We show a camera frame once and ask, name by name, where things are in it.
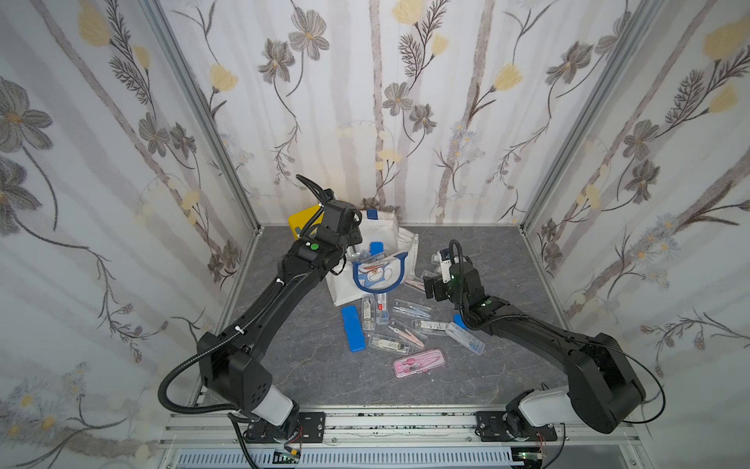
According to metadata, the white canvas cartoon tote bag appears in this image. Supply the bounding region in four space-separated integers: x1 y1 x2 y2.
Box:
326 209 419 307

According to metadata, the clear case with red label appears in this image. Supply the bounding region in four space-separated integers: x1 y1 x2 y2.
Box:
375 293 390 326

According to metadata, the blue compass case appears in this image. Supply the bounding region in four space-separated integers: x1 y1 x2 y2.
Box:
453 314 469 329
341 305 366 353
369 242 385 255

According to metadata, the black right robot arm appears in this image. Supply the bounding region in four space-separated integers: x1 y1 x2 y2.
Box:
423 240 646 441

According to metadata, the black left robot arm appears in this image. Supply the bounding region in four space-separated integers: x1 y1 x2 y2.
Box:
157 175 363 441

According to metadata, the right arm mounting base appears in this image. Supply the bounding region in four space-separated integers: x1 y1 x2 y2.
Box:
475 412 559 443

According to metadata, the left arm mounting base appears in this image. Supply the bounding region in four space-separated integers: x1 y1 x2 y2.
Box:
240 412 326 445

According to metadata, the clear long compass case right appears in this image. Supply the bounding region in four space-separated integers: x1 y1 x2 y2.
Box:
412 320 486 356

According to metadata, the clear case with pink compass centre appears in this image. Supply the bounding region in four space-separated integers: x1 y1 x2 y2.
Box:
388 320 428 350

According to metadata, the pink compass set case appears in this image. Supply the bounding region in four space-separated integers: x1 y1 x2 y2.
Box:
393 349 446 379

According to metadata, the yellow plastic lidded box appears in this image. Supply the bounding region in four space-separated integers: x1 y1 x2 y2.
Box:
288 204 323 240

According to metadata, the clear case small lower centre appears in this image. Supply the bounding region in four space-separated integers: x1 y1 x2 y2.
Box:
367 333 412 356

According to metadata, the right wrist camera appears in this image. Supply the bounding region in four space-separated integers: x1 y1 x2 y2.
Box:
432 245 466 283

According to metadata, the aluminium front rail frame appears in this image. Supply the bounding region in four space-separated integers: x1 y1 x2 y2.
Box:
158 405 654 468

